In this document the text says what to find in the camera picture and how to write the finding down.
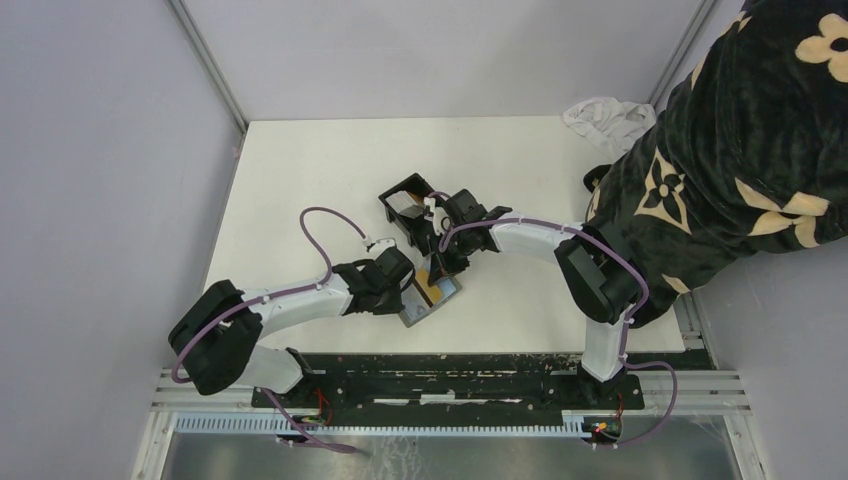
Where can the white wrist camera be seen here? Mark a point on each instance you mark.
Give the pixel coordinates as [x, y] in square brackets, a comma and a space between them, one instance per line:
[432, 212]
[376, 247]

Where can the stack of credit cards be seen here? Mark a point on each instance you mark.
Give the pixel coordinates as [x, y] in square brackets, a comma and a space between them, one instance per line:
[405, 204]

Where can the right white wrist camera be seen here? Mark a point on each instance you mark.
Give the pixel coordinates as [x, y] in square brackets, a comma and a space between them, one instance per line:
[432, 212]

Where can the white crumpled cloth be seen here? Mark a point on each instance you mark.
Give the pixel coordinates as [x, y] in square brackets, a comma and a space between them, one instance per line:
[610, 125]

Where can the black floral plush blanket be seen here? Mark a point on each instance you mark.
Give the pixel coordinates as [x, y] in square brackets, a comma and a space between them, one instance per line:
[749, 154]

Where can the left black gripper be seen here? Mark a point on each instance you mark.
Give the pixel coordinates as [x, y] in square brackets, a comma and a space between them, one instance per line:
[391, 307]

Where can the grey slotted cable duct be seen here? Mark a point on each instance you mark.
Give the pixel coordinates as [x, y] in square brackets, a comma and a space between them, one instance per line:
[276, 424]

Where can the black plastic card box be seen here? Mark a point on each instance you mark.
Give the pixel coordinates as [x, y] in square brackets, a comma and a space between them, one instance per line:
[420, 233]

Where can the grey leather card holder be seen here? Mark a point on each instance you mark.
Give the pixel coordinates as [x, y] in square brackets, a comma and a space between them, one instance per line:
[420, 299]

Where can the gold credit card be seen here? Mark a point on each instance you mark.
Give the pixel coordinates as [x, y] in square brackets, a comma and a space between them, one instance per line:
[431, 294]

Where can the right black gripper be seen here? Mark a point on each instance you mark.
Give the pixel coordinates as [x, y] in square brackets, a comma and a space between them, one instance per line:
[440, 263]

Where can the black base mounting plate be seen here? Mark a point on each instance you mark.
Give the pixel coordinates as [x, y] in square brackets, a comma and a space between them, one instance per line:
[450, 387]

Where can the aluminium frame rail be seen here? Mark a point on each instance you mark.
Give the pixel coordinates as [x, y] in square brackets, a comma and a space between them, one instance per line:
[696, 391]

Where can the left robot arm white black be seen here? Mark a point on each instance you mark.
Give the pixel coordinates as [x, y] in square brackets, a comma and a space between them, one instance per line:
[217, 341]

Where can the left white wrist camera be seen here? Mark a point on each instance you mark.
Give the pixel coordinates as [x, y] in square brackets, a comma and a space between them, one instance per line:
[376, 247]

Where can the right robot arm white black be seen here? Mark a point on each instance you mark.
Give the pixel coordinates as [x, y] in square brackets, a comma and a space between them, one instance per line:
[598, 267]

